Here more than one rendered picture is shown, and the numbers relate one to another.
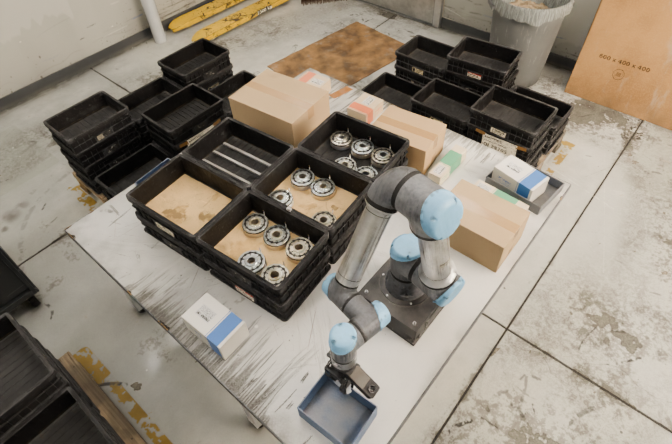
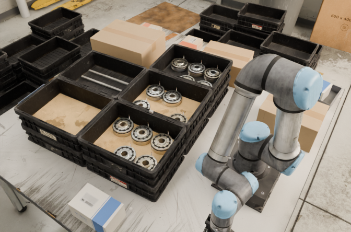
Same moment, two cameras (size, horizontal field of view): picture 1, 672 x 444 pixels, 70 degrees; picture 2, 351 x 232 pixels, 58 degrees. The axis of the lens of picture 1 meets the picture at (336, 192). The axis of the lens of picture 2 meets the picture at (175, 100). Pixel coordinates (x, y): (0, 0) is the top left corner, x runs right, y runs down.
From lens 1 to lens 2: 41 cm
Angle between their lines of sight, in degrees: 8
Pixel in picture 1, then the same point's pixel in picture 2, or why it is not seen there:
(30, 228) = not seen: outside the picture
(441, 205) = (311, 78)
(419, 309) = (264, 182)
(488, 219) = not seen: hidden behind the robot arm
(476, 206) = not seen: hidden behind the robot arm
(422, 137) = (238, 60)
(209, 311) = (92, 197)
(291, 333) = (161, 211)
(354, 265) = (226, 142)
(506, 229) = (316, 118)
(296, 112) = (143, 46)
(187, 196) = (63, 109)
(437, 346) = (279, 211)
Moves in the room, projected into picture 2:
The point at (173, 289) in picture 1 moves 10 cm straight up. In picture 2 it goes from (56, 184) to (51, 171)
